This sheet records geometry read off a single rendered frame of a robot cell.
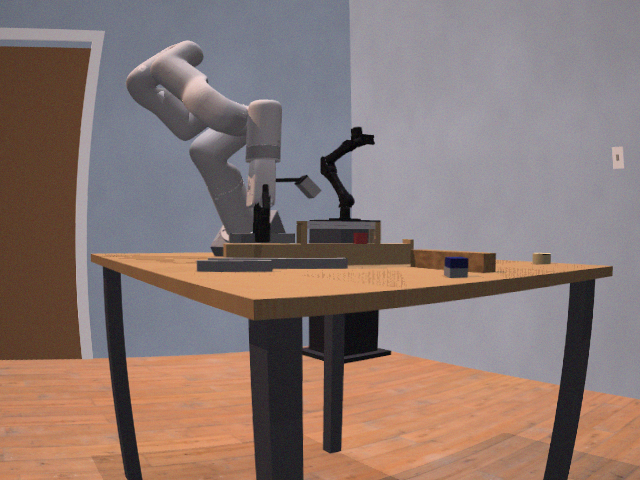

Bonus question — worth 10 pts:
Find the brown wooden bar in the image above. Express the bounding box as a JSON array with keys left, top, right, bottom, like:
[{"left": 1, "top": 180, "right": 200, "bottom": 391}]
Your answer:
[{"left": 410, "top": 249, "right": 496, "bottom": 273}]

